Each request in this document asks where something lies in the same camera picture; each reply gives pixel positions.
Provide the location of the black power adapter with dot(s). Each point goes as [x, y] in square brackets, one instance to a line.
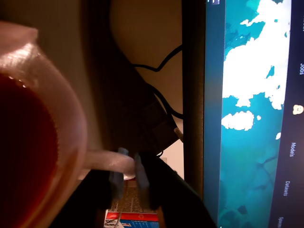
[156, 123]

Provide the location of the red white blue carton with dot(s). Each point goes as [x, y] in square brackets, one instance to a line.
[128, 202]

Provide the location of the computer monitor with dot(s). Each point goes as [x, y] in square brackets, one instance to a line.
[249, 142]

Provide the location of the translucent pink kettle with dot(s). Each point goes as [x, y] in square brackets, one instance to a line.
[35, 61]

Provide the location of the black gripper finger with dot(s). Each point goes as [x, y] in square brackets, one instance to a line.
[171, 194]
[116, 187]

